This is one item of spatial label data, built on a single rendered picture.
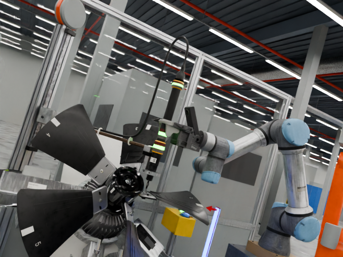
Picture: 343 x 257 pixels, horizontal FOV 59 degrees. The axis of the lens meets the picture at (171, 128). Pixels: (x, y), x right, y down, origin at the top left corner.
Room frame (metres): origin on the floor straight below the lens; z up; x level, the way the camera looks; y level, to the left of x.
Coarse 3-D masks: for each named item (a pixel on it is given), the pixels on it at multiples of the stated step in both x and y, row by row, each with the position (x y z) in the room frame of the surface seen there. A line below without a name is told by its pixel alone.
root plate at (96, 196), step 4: (100, 188) 1.01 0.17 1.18; (104, 188) 1.03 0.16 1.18; (92, 192) 0.99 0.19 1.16; (96, 192) 1.01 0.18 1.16; (104, 192) 1.03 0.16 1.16; (92, 196) 1.00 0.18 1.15; (96, 196) 1.01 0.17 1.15; (100, 196) 1.02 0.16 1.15; (104, 196) 1.04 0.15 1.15; (96, 200) 1.02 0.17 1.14; (104, 200) 1.04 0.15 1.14; (96, 204) 1.02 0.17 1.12; (100, 204) 1.04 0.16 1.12; (104, 204) 1.05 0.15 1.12; (96, 208) 1.03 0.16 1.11; (104, 208) 1.06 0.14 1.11; (96, 212) 1.03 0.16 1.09
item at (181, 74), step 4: (180, 68) 1.13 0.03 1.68; (184, 68) 1.13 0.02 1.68; (180, 72) 1.12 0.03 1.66; (176, 76) 1.13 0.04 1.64; (180, 76) 1.12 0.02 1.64; (184, 76) 1.13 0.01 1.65; (180, 80) 1.15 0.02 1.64; (152, 156) 1.13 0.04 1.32; (156, 156) 1.12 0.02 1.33; (160, 156) 1.13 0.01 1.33; (152, 160) 1.12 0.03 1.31; (156, 160) 1.12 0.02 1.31; (152, 164) 1.12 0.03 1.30; (156, 164) 1.12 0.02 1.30; (148, 168) 1.13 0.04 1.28; (152, 168) 1.12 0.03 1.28; (156, 168) 1.13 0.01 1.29; (148, 176) 1.13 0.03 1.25; (152, 176) 1.13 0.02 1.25; (148, 180) 1.13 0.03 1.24; (152, 180) 1.13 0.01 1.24
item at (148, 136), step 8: (128, 128) 1.32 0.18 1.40; (144, 128) 1.31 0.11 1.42; (152, 128) 1.31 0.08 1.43; (136, 136) 1.28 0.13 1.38; (144, 136) 1.27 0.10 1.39; (152, 136) 1.27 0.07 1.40; (144, 144) 1.23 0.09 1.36; (152, 144) 1.23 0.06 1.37; (128, 152) 1.22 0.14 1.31; (136, 152) 1.21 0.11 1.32; (120, 160) 1.21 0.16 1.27; (128, 160) 1.19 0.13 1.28; (136, 160) 1.17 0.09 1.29
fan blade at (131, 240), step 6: (132, 222) 1.04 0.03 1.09; (126, 228) 0.97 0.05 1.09; (132, 228) 1.02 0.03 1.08; (126, 234) 0.96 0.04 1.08; (132, 234) 1.00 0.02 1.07; (126, 240) 0.95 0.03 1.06; (132, 240) 0.98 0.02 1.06; (138, 240) 1.06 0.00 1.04; (126, 246) 0.94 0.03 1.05; (132, 246) 0.97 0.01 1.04; (138, 246) 1.03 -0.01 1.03; (126, 252) 0.93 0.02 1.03; (132, 252) 0.96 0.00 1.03; (138, 252) 1.01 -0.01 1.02
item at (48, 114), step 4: (40, 108) 1.43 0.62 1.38; (44, 108) 1.41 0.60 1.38; (48, 108) 1.47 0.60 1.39; (40, 112) 1.42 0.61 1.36; (44, 112) 1.41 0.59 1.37; (48, 112) 1.40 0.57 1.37; (52, 112) 1.39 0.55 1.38; (56, 112) 1.40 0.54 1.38; (40, 116) 1.42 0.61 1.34; (44, 116) 1.41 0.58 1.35; (48, 116) 1.39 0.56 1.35; (52, 116) 1.39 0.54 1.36; (36, 120) 1.43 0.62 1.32; (40, 120) 1.41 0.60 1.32; (44, 120) 1.40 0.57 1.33; (48, 120) 1.39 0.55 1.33; (44, 124) 1.48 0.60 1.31
